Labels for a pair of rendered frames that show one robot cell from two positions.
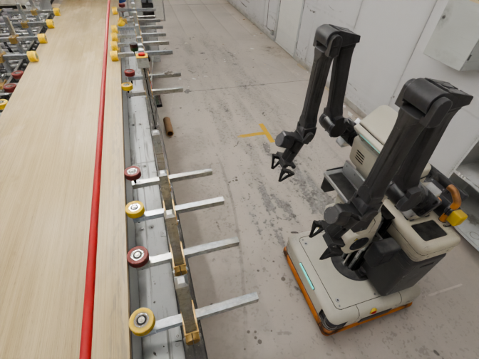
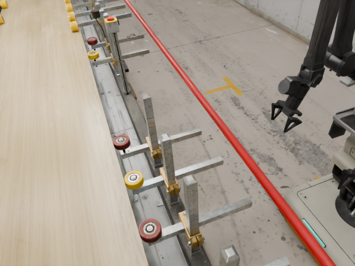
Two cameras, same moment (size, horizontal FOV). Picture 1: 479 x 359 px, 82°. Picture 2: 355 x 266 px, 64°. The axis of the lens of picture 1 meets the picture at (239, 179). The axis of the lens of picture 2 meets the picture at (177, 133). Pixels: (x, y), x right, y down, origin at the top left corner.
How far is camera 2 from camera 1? 0.22 m
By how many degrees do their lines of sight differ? 3
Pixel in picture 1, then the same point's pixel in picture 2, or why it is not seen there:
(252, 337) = not seen: outside the picture
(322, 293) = (336, 249)
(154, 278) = (160, 252)
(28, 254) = (35, 240)
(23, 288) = not seen: outside the picture
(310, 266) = (316, 221)
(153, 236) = (149, 206)
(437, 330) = not seen: outside the picture
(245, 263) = (239, 226)
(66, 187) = (58, 164)
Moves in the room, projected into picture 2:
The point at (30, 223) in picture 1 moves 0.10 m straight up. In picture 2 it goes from (29, 206) to (18, 191)
